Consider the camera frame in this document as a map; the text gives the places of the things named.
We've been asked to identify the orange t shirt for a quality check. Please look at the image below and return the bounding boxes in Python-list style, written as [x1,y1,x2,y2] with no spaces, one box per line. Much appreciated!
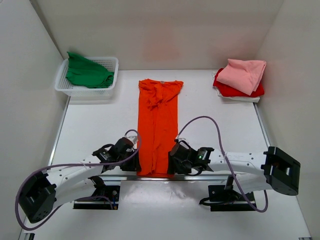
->
[137,79,184,177]

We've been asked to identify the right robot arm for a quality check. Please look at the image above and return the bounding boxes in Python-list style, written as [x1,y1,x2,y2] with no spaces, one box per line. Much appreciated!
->
[167,140,301,200]

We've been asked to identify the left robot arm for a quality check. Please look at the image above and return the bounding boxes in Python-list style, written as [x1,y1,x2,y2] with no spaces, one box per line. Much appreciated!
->
[16,136,138,224]

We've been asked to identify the white plastic basket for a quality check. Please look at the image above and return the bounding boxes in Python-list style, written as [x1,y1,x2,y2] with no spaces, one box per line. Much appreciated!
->
[54,52,119,98]

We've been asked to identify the red folded t shirt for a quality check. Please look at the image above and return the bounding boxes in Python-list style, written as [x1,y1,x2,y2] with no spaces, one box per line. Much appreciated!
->
[213,68,265,98]

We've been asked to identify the green t shirt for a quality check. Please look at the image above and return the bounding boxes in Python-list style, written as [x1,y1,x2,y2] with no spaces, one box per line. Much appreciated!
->
[66,52,115,89]

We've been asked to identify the white folded t shirt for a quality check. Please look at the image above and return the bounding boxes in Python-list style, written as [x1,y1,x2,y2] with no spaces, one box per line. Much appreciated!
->
[216,89,260,103]

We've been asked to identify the pink folded t shirt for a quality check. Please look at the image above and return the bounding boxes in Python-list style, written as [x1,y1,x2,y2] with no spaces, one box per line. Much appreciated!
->
[217,58,267,95]

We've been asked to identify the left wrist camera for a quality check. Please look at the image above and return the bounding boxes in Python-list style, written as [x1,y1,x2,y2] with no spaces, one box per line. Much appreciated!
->
[125,135,139,148]

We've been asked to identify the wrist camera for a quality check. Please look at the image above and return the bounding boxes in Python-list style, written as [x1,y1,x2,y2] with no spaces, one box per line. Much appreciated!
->
[174,135,188,143]
[125,135,139,148]

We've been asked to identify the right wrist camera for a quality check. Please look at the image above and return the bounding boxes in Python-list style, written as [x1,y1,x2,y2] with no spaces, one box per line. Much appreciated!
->
[174,135,188,143]

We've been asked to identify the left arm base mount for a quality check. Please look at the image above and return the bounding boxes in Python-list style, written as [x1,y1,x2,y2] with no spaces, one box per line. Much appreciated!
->
[73,176,121,211]

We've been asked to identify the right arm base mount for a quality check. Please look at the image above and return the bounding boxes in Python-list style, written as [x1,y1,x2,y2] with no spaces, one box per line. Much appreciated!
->
[199,175,254,212]

